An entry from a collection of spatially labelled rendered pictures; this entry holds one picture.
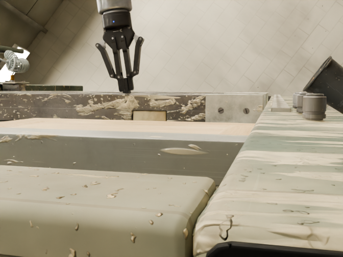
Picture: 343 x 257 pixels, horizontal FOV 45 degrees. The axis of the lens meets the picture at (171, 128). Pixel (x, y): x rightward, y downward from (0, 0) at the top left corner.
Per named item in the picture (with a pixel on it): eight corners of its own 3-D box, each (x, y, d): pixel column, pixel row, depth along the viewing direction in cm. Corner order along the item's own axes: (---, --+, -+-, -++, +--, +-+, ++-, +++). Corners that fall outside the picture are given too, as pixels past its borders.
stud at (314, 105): (326, 122, 44) (328, 94, 43) (302, 121, 44) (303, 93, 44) (324, 120, 46) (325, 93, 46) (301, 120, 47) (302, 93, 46)
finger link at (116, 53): (115, 35, 106) (109, 35, 106) (120, 79, 107) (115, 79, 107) (119, 37, 110) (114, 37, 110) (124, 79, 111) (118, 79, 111)
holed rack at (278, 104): (291, 111, 63) (291, 108, 63) (270, 111, 64) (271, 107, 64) (279, 95, 222) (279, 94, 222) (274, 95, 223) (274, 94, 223)
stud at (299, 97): (315, 114, 56) (316, 93, 56) (296, 114, 57) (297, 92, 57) (314, 113, 59) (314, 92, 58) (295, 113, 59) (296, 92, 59)
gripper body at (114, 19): (134, 13, 111) (139, 48, 112) (103, 18, 112) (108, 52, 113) (128, 8, 103) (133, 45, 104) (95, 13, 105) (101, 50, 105)
